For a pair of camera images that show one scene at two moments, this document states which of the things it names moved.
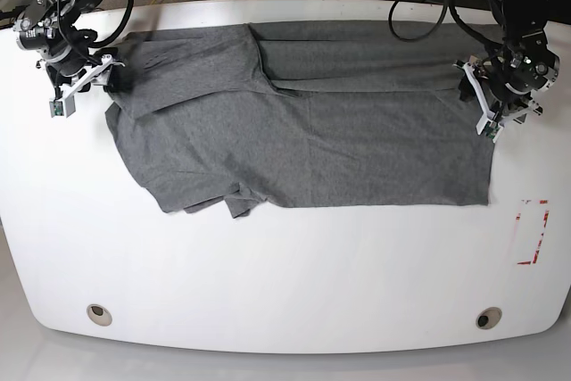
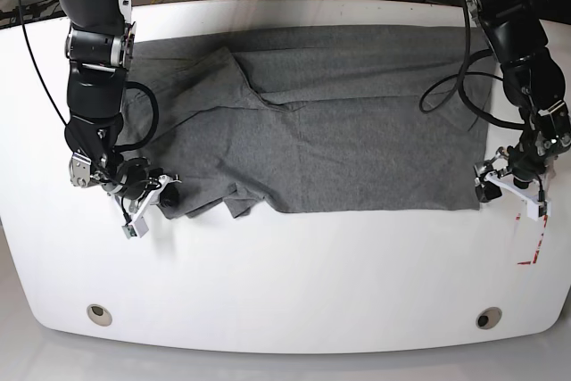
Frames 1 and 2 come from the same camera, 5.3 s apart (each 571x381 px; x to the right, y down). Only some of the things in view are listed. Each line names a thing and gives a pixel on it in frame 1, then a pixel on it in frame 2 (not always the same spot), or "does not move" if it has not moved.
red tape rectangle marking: [546, 215] does not move
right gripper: [491, 123] → [517, 169]
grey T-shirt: [305, 114] does not move
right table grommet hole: [488, 318] does not move
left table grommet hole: [99, 314] does not move
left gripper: [111, 74] → [136, 188]
